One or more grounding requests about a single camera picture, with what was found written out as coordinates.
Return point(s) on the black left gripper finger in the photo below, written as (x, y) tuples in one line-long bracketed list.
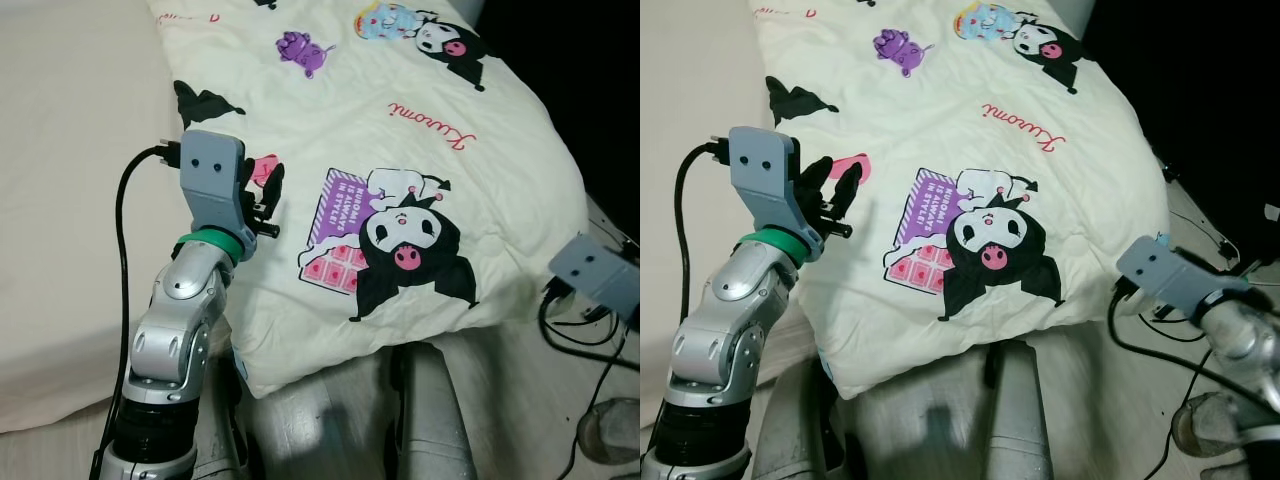
[(274, 190), (252, 182), (846, 190), (816, 185)]

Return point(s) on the cream cartoon print blanket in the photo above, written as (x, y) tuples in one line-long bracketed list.
[(980, 130), (400, 120)]

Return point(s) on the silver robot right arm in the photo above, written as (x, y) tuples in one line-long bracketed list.
[(1245, 335)]

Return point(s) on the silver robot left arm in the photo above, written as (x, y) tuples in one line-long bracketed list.
[(180, 320), (720, 330)]

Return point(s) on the cream sheeted mattress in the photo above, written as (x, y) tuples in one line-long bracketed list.
[(70, 150), (690, 150)]

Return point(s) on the grey robot left leg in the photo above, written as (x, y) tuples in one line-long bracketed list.
[(800, 440), (235, 440)]

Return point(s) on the grey robot leg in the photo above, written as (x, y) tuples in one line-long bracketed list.
[(800, 440), (1020, 420), (235, 440), (435, 420)]

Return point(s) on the grey robot right leg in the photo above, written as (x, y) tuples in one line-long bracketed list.
[(435, 420), (1020, 420)]

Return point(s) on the black bedside furniture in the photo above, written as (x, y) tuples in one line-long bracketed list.
[(1180, 70), (570, 80)]

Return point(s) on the clear round jar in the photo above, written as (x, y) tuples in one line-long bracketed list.
[(1205, 430), (610, 430)]

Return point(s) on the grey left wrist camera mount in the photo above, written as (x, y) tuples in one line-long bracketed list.
[(210, 165), (755, 160)]

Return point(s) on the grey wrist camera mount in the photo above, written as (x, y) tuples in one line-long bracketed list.
[(1165, 270), (755, 160), (590, 270), (210, 165)]

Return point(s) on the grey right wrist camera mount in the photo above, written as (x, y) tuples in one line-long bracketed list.
[(590, 270), (1165, 270)]

